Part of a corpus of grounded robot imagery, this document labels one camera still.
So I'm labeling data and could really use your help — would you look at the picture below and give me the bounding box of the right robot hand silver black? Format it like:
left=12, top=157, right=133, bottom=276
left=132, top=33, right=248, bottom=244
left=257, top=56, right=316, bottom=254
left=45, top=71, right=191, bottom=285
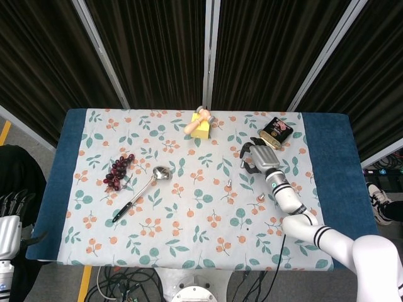
left=239, top=137, right=281, bottom=175

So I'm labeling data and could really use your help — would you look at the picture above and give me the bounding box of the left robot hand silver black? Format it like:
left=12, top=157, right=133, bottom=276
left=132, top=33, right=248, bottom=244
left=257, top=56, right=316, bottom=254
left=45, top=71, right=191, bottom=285
left=0, top=188, right=50, bottom=261

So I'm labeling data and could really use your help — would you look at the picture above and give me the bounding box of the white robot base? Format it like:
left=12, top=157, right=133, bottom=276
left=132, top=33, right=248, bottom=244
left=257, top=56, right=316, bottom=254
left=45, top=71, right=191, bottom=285
left=157, top=267, right=234, bottom=302

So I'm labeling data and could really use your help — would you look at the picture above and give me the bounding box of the black gold food tin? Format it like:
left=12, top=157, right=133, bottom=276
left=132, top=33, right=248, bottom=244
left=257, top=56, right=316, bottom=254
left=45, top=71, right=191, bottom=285
left=259, top=116, right=295, bottom=151

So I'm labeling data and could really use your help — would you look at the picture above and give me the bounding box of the yellow block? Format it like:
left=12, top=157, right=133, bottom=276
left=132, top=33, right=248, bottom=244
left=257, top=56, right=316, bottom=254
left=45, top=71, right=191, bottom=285
left=191, top=113, right=212, bottom=139

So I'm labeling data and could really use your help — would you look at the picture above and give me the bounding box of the blue table cover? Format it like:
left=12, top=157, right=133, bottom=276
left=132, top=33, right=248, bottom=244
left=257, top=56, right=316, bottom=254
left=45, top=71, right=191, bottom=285
left=25, top=108, right=379, bottom=271

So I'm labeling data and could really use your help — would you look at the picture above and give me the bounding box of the peach toy hammer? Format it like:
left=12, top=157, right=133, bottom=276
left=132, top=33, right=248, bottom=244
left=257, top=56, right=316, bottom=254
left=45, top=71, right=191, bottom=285
left=183, top=106, right=215, bottom=135

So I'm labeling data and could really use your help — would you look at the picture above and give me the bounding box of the floral print tablecloth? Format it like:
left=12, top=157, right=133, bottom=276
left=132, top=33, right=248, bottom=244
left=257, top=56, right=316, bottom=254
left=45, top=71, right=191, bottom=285
left=56, top=108, right=334, bottom=272

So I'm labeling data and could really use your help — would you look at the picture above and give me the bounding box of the black curtain partition panel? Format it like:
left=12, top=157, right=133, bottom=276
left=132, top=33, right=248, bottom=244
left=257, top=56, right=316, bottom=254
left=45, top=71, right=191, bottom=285
left=292, top=0, right=403, bottom=167
left=0, top=0, right=127, bottom=148
left=83, top=0, right=212, bottom=109
left=210, top=0, right=360, bottom=111

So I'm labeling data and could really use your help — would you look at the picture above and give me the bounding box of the black power strip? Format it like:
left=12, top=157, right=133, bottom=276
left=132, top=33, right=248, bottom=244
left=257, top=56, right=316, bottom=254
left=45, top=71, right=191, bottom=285
left=361, top=166, right=403, bottom=189

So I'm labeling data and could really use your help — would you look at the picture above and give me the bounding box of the white black sneaker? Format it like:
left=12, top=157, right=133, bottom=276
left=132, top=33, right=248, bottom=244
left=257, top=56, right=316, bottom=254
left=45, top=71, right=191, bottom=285
left=366, top=182, right=393, bottom=225

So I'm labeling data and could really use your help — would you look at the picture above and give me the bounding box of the dark red grape bunch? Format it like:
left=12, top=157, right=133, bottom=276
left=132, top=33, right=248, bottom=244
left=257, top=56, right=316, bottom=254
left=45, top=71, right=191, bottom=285
left=103, top=152, right=136, bottom=193

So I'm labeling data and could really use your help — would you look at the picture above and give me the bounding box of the black trouser leg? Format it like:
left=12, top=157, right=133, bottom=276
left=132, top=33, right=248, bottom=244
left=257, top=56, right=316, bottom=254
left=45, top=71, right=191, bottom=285
left=380, top=201, right=403, bottom=225

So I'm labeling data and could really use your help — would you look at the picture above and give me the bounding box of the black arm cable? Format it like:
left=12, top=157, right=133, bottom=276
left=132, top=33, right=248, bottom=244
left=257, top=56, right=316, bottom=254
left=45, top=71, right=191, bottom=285
left=271, top=232, right=288, bottom=284

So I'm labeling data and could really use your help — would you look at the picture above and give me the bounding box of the white floor cable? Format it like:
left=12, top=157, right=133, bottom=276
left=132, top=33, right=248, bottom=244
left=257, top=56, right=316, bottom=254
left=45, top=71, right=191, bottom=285
left=96, top=267, right=113, bottom=299

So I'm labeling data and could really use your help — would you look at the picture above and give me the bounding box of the steel ladle black handle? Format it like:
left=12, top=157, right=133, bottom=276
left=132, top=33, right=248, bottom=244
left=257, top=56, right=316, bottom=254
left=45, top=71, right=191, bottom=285
left=112, top=165, right=173, bottom=223

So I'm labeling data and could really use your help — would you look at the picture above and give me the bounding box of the black floor cable bundle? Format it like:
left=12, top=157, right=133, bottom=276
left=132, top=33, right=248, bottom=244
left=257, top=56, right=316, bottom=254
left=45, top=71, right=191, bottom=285
left=84, top=266, right=284, bottom=302

